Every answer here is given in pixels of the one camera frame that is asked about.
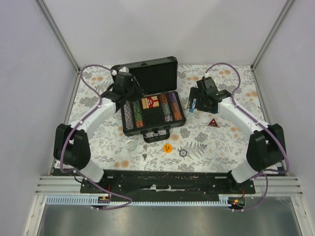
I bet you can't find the black poker set case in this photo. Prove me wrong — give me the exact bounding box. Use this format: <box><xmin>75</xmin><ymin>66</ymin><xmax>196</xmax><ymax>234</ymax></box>
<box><xmin>112</xmin><ymin>56</ymin><xmax>186</xmax><ymax>143</ymax></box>

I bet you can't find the triangular all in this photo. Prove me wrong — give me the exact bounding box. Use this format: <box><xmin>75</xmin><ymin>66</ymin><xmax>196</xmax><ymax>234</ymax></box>
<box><xmin>207</xmin><ymin>118</ymin><xmax>219</xmax><ymax>128</ymax></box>

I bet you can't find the red playing card deck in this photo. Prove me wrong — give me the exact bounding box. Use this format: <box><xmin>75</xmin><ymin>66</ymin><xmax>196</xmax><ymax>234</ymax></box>
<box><xmin>141</xmin><ymin>96</ymin><xmax>159</xmax><ymax>109</ymax></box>

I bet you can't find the clear dealer button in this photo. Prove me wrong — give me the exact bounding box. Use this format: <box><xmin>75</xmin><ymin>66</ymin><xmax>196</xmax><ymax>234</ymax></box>
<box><xmin>125</xmin><ymin>139</ymin><xmax>137</xmax><ymax>151</ymax></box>

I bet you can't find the left aluminium frame post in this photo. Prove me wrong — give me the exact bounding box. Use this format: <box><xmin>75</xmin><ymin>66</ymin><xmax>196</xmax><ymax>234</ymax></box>
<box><xmin>34</xmin><ymin>0</ymin><xmax>81</xmax><ymax>73</ymax></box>

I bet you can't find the green chip row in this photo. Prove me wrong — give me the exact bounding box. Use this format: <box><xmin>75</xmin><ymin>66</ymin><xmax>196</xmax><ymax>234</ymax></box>
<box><xmin>132</xmin><ymin>100</ymin><xmax>144</xmax><ymax>128</ymax></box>

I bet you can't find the right aluminium frame post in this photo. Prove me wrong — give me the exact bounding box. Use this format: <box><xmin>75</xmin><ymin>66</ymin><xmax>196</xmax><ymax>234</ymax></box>
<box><xmin>251</xmin><ymin>0</ymin><xmax>297</xmax><ymax>71</ymax></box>

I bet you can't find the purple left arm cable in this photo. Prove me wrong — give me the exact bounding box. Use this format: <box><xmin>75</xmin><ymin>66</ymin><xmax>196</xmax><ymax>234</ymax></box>
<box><xmin>59</xmin><ymin>64</ymin><xmax>135</xmax><ymax>212</ymax></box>

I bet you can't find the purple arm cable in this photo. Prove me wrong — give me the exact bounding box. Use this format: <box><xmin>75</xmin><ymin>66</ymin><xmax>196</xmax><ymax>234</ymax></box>
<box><xmin>205</xmin><ymin>62</ymin><xmax>291</xmax><ymax>212</ymax></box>
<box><xmin>59</xmin><ymin>64</ymin><xmax>135</xmax><ymax>212</ymax></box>

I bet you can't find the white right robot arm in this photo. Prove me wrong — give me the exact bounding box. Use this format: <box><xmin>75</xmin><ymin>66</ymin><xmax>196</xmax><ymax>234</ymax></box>
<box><xmin>188</xmin><ymin>77</ymin><xmax>287</xmax><ymax>194</ymax></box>

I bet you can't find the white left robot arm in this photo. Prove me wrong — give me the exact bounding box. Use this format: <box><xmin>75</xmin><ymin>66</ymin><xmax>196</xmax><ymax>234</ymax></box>
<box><xmin>53</xmin><ymin>65</ymin><xmax>144</xmax><ymax>193</ymax></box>

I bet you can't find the blue playing card deck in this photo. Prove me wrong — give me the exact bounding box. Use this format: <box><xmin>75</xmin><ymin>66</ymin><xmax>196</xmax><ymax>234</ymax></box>
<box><xmin>187</xmin><ymin>98</ymin><xmax>196</xmax><ymax>113</ymax></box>

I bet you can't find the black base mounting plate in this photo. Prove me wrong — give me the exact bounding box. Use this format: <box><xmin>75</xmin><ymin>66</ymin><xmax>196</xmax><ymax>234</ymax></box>
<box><xmin>80</xmin><ymin>168</ymin><xmax>256</xmax><ymax>196</ymax></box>

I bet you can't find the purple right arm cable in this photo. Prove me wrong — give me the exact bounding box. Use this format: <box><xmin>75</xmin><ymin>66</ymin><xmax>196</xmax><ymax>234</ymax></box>
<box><xmin>205</xmin><ymin>62</ymin><xmax>291</xmax><ymax>212</ymax></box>

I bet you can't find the slotted cable duct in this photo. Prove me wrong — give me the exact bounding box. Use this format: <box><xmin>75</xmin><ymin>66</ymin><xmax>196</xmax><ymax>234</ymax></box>
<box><xmin>46</xmin><ymin>194</ymin><xmax>233</xmax><ymax>207</ymax></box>

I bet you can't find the orange big blind button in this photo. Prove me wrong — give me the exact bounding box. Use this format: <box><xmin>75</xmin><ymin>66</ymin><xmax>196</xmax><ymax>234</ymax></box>
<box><xmin>163</xmin><ymin>144</ymin><xmax>173</xmax><ymax>153</ymax></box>

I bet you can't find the purple orange chip row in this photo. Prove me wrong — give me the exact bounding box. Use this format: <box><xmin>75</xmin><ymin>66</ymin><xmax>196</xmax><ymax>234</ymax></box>
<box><xmin>168</xmin><ymin>92</ymin><xmax>182</xmax><ymax>120</ymax></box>

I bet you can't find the blue tan chip row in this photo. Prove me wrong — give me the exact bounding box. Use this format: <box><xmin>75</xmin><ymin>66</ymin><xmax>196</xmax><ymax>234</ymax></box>
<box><xmin>124</xmin><ymin>101</ymin><xmax>134</xmax><ymax>130</ymax></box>

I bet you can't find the orange black chip row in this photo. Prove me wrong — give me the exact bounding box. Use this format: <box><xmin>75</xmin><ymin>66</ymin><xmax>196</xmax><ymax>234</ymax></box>
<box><xmin>160</xmin><ymin>94</ymin><xmax>173</xmax><ymax>122</ymax></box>

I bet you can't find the aluminium frame post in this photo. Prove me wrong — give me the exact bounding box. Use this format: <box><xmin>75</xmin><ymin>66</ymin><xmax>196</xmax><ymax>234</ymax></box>
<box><xmin>251</xmin><ymin>0</ymin><xmax>297</xmax><ymax>71</ymax></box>
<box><xmin>34</xmin><ymin>0</ymin><xmax>81</xmax><ymax>73</ymax></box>

